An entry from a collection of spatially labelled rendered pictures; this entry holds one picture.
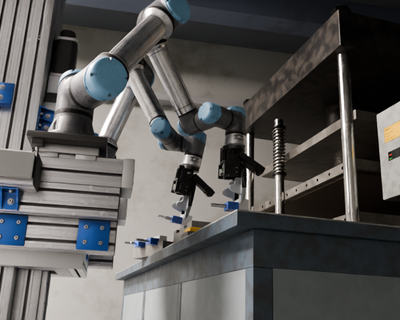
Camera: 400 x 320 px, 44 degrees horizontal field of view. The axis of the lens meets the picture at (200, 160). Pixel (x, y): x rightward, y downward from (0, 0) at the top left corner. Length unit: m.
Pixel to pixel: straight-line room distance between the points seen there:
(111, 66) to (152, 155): 2.93
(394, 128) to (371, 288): 1.07
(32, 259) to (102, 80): 0.56
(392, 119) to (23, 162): 1.56
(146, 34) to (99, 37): 3.20
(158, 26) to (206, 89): 3.03
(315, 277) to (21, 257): 0.84
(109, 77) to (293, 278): 0.74
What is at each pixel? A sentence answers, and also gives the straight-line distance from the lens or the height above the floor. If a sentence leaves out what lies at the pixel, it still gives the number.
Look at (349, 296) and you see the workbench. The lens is 1.30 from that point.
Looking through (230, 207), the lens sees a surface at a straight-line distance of 1.71.
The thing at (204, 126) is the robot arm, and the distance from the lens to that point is 1.78.
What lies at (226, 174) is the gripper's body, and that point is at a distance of 1.73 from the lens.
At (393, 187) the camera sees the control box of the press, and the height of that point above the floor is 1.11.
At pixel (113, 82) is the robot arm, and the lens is 1.45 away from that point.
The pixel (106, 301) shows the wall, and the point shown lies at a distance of 4.13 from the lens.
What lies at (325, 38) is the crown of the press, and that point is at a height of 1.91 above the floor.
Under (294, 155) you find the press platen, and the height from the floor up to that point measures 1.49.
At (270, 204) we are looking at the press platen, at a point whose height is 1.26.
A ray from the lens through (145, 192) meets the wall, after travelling 4.26.
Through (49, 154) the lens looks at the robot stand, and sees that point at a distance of 1.49.
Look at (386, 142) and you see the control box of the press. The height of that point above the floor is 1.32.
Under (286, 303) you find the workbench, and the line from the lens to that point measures 1.22.
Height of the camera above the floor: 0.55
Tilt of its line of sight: 18 degrees up
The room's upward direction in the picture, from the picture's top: 2 degrees clockwise
